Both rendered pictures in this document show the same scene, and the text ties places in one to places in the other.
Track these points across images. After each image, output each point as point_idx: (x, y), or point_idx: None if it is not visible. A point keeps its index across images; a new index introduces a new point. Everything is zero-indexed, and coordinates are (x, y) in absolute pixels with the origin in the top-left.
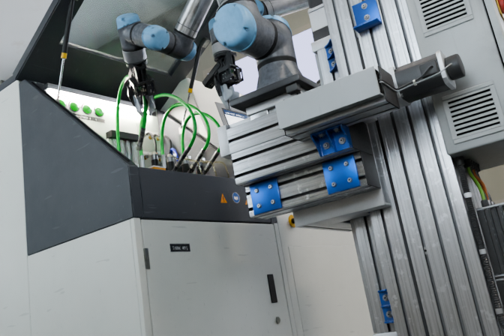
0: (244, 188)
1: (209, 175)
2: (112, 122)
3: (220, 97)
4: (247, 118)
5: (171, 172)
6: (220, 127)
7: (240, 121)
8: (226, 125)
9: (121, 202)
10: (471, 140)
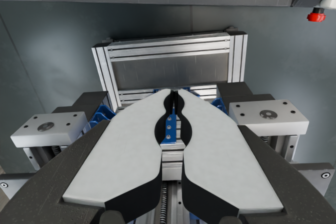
0: (72, 105)
1: (109, 2)
2: None
3: (113, 117)
4: (35, 167)
5: (9, 0)
6: (12, 140)
7: (30, 159)
8: (18, 146)
9: None
10: None
